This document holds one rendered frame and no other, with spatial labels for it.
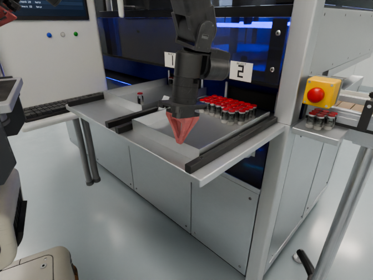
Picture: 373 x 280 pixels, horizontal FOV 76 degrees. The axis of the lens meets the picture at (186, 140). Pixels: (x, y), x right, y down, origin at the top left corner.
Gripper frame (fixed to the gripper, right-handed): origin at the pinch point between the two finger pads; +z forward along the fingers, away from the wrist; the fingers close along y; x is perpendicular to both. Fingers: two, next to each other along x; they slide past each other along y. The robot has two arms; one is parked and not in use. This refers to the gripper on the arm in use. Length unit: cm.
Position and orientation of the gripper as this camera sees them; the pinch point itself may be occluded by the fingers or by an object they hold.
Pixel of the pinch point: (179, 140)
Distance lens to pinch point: 57.2
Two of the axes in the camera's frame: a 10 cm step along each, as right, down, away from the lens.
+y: 6.9, -1.6, 7.1
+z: -1.1, 9.4, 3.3
